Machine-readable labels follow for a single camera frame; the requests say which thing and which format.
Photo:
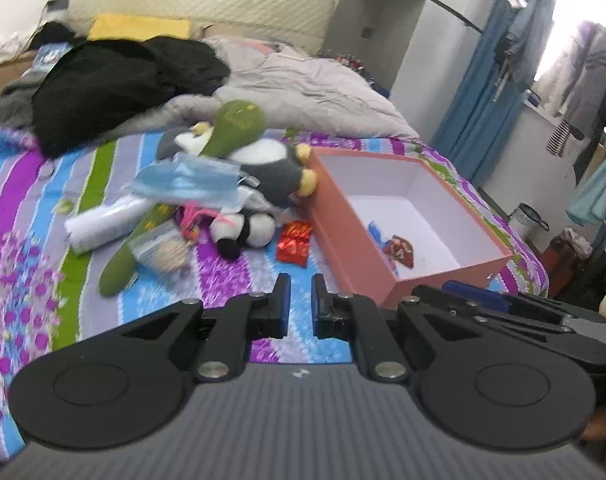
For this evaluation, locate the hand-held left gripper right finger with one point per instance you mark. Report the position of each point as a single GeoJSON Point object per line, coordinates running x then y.
{"type": "Point", "coordinates": [317, 305]}

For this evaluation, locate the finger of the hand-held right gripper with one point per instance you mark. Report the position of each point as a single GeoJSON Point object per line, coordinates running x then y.
{"type": "Point", "coordinates": [475, 294]}
{"type": "Point", "coordinates": [488, 312]}

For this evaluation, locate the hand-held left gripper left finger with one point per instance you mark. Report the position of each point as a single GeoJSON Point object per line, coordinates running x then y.
{"type": "Point", "coordinates": [282, 305]}

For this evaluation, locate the pink cardboard box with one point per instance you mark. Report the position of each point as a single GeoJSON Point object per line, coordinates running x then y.
{"type": "Point", "coordinates": [343, 240]}

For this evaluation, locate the small panda plush toy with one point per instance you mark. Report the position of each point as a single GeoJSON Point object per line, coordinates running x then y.
{"type": "Point", "coordinates": [248, 227]}

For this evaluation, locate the pink tassel toy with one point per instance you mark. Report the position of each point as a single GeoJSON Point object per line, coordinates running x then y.
{"type": "Point", "coordinates": [198, 216]}

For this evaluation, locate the person's right hand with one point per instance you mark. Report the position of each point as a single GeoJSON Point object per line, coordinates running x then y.
{"type": "Point", "coordinates": [603, 422]}

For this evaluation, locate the red snack packet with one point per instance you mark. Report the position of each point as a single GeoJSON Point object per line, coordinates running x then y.
{"type": "Point", "coordinates": [293, 245]}

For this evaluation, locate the red foil wrapper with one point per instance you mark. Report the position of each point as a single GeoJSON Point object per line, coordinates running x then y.
{"type": "Point", "coordinates": [400, 250]}

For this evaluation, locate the white trash bin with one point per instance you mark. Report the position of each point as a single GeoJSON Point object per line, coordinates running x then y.
{"type": "Point", "coordinates": [525, 222]}

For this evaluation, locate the red box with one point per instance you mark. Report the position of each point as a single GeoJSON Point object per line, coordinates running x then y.
{"type": "Point", "coordinates": [565, 260]}

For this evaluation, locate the blue wrapper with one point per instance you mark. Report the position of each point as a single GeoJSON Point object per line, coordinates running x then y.
{"type": "Point", "coordinates": [375, 232]}

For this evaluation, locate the clear packet with beige ball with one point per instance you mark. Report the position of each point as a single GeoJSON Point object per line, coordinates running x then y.
{"type": "Point", "coordinates": [165, 255]}

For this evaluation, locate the grey penguin plush toy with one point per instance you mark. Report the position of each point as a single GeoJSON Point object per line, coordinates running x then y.
{"type": "Point", "coordinates": [278, 170]}

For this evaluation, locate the blue face mask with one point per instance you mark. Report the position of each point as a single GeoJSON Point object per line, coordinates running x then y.
{"type": "Point", "coordinates": [183, 180]}

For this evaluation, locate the teal hanging garment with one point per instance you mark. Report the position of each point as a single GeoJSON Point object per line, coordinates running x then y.
{"type": "Point", "coordinates": [600, 185]}

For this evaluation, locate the striped hanging garment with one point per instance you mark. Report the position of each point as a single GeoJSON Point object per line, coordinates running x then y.
{"type": "Point", "coordinates": [560, 137]}

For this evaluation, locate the blue curtain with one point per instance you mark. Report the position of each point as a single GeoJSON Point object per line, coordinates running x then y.
{"type": "Point", "coordinates": [483, 110]}

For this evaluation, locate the long green plush toy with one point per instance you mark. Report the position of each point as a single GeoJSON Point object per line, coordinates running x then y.
{"type": "Point", "coordinates": [233, 125]}

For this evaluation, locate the white plastic roll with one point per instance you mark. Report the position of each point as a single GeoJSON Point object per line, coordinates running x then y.
{"type": "Point", "coordinates": [98, 222]}

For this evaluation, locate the small blue container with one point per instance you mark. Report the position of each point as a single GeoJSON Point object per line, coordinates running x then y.
{"type": "Point", "coordinates": [532, 97]}

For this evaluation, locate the grey duvet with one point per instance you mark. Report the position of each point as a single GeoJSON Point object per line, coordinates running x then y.
{"type": "Point", "coordinates": [308, 85]}

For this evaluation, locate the row of small bottles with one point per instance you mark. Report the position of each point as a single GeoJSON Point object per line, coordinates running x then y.
{"type": "Point", "coordinates": [355, 65]}

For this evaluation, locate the hanging grey coat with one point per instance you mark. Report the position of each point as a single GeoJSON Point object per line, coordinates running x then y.
{"type": "Point", "coordinates": [588, 75]}

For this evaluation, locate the pink printed cloth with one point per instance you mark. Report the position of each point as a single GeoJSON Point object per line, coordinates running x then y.
{"type": "Point", "coordinates": [255, 46]}

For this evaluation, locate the hanging denim jacket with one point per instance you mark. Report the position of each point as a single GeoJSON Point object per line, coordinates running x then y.
{"type": "Point", "coordinates": [528, 35]}

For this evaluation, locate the black garment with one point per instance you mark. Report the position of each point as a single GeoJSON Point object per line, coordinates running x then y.
{"type": "Point", "coordinates": [108, 90]}

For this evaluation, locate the grey alcove cabinet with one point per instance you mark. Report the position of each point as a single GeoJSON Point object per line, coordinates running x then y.
{"type": "Point", "coordinates": [373, 0]}

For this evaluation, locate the yellow pillow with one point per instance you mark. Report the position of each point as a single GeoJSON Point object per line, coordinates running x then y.
{"type": "Point", "coordinates": [133, 27]}

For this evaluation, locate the grey fuzzy cloth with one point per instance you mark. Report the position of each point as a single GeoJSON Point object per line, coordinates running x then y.
{"type": "Point", "coordinates": [18, 95]}

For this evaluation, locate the blue printed bag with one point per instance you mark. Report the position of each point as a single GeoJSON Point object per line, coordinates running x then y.
{"type": "Point", "coordinates": [50, 58]}

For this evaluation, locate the black fuzzy cloth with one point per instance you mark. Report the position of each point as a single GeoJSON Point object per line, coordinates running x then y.
{"type": "Point", "coordinates": [58, 32]}

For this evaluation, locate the brown cardboard box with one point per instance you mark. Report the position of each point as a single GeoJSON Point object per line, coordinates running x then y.
{"type": "Point", "coordinates": [8, 74]}

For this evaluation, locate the white lace cloth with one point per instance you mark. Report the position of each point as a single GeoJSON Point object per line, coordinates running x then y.
{"type": "Point", "coordinates": [8, 42]}

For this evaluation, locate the dark wall switch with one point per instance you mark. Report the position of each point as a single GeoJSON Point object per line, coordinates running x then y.
{"type": "Point", "coordinates": [367, 32]}

